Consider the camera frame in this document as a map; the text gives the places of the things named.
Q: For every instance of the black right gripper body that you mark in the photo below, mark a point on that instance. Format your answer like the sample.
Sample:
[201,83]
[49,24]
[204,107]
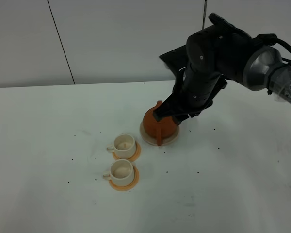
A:
[214,53]

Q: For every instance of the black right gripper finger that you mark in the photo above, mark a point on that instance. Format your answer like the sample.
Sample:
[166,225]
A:
[169,108]
[178,119]

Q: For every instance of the brown clay teapot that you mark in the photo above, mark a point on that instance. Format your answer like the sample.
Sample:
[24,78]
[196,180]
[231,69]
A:
[158,133]

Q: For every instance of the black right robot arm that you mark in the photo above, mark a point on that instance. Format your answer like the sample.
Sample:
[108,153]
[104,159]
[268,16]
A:
[265,69]

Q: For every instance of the orange coaster far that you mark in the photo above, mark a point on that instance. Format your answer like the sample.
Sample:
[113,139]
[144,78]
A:
[132,158]

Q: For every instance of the orange coaster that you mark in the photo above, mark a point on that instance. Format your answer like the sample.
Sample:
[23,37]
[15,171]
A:
[132,158]
[135,180]

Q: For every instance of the white teacup far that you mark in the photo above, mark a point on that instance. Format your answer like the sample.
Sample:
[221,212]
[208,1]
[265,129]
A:
[124,146]

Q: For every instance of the white teacup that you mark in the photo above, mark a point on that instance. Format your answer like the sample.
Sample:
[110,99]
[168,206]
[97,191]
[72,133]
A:
[121,173]
[124,146]

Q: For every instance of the orange coaster near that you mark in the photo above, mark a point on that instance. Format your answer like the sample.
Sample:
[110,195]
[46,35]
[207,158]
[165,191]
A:
[135,180]

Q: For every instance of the white teacup near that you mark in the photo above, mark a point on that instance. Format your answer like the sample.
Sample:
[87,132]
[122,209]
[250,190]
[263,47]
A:
[121,173]

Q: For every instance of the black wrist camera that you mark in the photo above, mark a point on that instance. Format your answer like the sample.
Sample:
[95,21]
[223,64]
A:
[175,60]

